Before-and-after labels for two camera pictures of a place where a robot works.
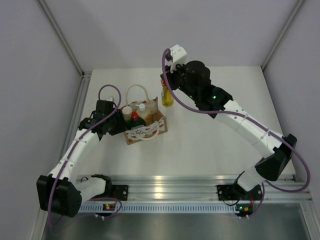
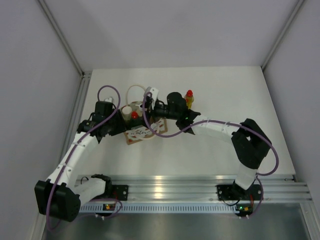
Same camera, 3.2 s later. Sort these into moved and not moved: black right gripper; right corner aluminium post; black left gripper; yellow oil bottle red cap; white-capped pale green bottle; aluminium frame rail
Moved: yellow oil bottle red cap; black right gripper
Not moved: white-capped pale green bottle; aluminium frame rail; black left gripper; right corner aluminium post
